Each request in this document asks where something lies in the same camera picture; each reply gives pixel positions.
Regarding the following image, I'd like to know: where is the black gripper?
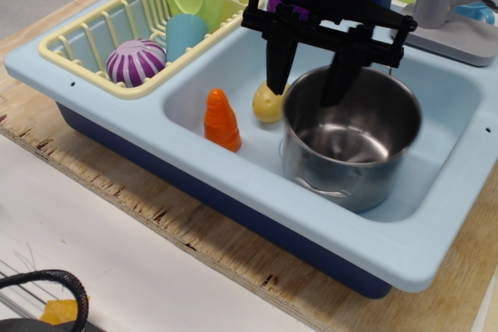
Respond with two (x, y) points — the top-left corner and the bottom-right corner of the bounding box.
(242, 0), (417, 107)

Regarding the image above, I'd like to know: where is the stainless steel pot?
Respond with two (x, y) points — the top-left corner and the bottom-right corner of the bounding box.
(281, 66), (422, 212)

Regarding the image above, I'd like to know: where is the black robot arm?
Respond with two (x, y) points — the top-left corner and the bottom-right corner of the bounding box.
(242, 0), (417, 107)

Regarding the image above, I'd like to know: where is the light blue toy sink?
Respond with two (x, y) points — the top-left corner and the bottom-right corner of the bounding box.
(4, 0), (497, 299)

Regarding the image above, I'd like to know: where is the yellow toy potato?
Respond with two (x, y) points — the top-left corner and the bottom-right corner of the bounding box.
(252, 81), (290, 124)

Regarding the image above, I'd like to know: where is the purple toy eggplant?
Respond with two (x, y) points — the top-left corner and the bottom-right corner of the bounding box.
(266, 0), (310, 23)

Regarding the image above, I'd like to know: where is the orange toy carrot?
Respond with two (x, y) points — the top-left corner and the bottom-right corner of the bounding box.
(204, 88), (242, 152)

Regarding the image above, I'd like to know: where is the light blue plastic cup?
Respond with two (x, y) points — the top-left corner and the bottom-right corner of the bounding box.
(166, 13), (209, 62)

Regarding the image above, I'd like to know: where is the grey toy faucet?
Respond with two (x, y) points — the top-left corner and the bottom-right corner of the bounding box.
(402, 0), (497, 67)

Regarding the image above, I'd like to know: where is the purple striped bowl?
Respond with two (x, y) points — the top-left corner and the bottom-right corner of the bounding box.
(106, 38), (167, 88)

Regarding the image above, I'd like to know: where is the yellow dish drying rack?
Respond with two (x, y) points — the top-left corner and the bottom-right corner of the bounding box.
(38, 0), (249, 100)

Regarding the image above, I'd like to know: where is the plywood board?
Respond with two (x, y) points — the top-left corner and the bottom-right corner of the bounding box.
(0, 0), (498, 332)

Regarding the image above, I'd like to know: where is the yellow tape piece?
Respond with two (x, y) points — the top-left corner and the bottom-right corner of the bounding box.
(40, 299), (78, 326)

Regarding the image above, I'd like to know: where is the black braided cable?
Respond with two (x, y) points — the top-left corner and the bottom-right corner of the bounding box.
(0, 268), (89, 332)

